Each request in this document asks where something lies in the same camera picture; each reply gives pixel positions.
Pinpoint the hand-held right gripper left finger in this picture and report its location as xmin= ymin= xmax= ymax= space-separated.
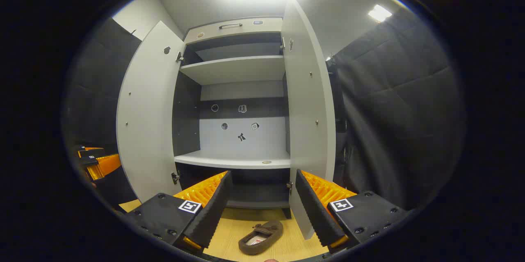
xmin=124 ymin=171 xmax=233 ymax=252

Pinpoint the brown fuzzy shoe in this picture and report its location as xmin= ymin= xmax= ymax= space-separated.
xmin=238 ymin=220 xmax=284 ymax=255

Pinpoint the small ceiling light panel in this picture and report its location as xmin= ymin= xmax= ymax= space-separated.
xmin=368 ymin=5 xmax=393 ymax=23

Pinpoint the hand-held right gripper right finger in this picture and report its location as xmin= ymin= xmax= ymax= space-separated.
xmin=294 ymin=169 xmax=409 ymax=251

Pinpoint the grey cabinet door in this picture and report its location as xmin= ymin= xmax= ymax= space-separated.
xmin=281 ymin=0 xmax=337 ymax=240
xmin=116 ymin=21 xmax=186 ymax=203

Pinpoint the grey shoe cabinet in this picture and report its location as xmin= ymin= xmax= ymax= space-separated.
xmin=172 ymin=17 xmax=292 ymax=219

